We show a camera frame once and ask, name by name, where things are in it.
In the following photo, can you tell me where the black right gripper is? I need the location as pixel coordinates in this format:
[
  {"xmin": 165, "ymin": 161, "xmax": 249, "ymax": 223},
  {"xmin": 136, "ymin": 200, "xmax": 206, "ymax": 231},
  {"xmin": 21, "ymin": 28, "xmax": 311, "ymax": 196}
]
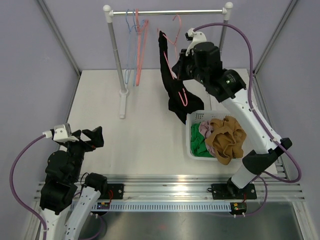
[{"xmin": 173, "ymin": 48, "xmax": 209, "ymax": 86}]

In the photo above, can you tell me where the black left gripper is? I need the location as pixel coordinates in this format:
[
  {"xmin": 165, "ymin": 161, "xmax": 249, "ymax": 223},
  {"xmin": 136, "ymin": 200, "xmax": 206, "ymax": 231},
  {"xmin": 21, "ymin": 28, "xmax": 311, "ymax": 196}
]
[{"xmin": 62, "ymin": 125, "xmax": 104, "ymax": 180}]

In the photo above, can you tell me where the pink hanger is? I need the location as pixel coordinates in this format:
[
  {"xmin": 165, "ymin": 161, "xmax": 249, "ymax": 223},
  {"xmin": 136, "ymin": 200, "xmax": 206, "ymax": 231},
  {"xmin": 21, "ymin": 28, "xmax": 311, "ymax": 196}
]
[
  {"xmin": 158, "ymin": 14, "xmax": 189, "ymax": 109},
  {"xmin": 132, "ymin": 8, "xmax": 150, "ymax": 87},
  {"xmin": 133, "ymin": 8, "xmax": 150, "ymax": 87}
]

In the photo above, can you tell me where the black tank top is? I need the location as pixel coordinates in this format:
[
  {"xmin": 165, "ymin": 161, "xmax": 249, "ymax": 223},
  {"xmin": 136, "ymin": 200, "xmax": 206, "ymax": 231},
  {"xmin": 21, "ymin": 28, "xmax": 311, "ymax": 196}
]
[{"xmin": 158, "ymin": 31, "xmax": 204, "ymax": 124}]

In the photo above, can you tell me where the pink tank top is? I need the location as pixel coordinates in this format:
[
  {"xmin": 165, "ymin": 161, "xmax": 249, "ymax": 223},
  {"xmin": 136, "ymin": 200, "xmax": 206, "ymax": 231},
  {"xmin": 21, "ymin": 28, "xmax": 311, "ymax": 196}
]
[{"xmin": 198, "ymin": 120, "xmax": 216, "ymax": 157}]

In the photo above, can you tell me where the green tank top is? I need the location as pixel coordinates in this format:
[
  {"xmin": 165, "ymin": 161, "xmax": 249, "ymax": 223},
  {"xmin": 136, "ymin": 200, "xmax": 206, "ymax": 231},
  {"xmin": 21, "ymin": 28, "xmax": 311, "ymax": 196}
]
[{"xmin": 190, "ymin": 123, "xmax": 213, "ymax": 158}]

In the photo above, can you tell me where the mustard brown tank top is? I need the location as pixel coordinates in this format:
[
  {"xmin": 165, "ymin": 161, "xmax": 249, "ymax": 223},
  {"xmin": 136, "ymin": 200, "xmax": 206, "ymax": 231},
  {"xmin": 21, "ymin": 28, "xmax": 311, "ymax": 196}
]
[{"xmin": 205, "ymin": 115, "xmax": 247, "ymax": 165}]

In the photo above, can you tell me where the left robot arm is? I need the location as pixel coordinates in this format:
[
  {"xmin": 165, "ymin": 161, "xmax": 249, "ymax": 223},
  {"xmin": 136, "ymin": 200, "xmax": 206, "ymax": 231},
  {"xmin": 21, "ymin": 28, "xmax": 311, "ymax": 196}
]
[{"xmin": 39, "ymin": 123, "xmax": 108, "ymax": 240}]

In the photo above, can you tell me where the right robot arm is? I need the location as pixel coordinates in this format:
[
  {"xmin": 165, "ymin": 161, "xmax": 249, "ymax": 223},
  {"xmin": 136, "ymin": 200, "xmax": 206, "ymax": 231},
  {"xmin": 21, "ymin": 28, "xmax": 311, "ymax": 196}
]
[{"xmin": 172, "ymin": 41, "xmax": 293, "ymax": 199}]

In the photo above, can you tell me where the white plastic laundry basket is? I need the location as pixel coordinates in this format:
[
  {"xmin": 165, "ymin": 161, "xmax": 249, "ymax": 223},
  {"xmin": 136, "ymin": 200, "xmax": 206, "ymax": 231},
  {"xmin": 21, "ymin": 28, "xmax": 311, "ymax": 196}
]
[{"xmin": 185, "ymin": 110, "xmax": 245, "ymax": 162}]

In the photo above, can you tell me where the white and chrome clothes rack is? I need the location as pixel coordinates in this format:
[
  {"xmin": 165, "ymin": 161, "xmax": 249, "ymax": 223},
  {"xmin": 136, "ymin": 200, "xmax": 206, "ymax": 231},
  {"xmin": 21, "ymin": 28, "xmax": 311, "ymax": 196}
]
[{"xmin": 103, "ymin": 2, "xmax": 234, "ymax": 119}]

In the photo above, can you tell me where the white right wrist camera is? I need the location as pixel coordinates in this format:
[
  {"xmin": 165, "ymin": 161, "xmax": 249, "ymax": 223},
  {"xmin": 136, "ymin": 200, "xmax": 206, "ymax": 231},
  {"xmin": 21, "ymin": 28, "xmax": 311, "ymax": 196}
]
[{"xmin": 185, "ymin": 28, "xmax": 207, "ymax": 56}]

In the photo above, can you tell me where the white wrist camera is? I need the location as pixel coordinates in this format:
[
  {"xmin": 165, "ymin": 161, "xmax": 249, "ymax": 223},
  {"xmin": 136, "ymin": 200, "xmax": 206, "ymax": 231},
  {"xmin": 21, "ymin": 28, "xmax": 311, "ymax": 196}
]
[
  {"xmin": 42, "ymin": 123, "xmax": 79, "ymax": 143},
  {"xmin": 185, "ymin": 28, "xmax": 207, "ymax": 56}
]

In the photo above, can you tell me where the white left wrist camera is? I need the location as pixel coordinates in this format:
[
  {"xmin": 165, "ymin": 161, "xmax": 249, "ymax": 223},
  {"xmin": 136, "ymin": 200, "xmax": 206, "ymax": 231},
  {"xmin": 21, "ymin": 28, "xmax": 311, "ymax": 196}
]
[{"xmin": 42, "ymin": 123, "xmax": 79, "ymax": 143}]

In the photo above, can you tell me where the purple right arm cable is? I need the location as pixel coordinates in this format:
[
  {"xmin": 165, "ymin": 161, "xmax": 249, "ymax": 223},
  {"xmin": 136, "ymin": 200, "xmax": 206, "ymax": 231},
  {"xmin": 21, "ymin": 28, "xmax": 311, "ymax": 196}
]
[{"xmin": 193, "ymin": 22, "xmax": 302, "ymax": 184}]

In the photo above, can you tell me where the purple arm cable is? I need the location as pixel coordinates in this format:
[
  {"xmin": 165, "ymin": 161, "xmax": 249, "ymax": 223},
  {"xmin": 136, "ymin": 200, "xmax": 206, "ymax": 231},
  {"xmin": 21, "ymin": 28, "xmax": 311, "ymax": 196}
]
[
  {"xmin": 193, "ymin": 22, "xmax": 302, "ymax": 184},
  {"xmin": 8, "ymin": 134, "xmax": 48, "ymax": 233}
]

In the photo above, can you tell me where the white slotted cable duct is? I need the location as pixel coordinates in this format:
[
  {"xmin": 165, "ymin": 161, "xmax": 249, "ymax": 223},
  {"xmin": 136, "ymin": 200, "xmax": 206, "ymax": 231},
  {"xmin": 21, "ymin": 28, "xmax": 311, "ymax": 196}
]
[{"xmin": 90, "ymin": 201, "xmax": 231, "ymax": 213}]

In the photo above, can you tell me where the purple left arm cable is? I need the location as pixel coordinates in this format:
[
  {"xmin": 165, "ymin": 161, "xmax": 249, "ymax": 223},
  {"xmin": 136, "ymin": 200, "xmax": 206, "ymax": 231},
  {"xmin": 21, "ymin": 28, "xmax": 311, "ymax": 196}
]
[{"xmin": 8, "ymin": 134, "xmax": 48, "ymax": 233}]

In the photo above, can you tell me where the left aluminium frame post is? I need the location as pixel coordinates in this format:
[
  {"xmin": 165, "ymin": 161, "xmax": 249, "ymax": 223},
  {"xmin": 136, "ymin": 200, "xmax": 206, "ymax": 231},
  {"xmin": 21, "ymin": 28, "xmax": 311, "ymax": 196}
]
[{"xmin": 34, "ymin": 0, "xmax": 82, "ymax": 76}]

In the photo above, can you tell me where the aluminium frame post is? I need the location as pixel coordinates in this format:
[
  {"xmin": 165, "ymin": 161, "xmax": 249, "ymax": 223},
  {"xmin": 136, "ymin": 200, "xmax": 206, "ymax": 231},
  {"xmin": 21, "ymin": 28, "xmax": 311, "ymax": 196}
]
[
  {"xmin": 252, "ymin": 0, "xmax": 300, "ymax": 77},
  {"xmin": 34, "ymin": 0, "xmax": 82, "ymax": 76}
]

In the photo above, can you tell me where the right aluminium frame post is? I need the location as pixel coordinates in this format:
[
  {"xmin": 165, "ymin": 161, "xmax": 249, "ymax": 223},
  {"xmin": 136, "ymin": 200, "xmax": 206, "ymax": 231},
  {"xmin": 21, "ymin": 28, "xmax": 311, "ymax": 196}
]
[{"xmin": 252, "ymin": 0, "xmax": 300, "ymax": 77}]

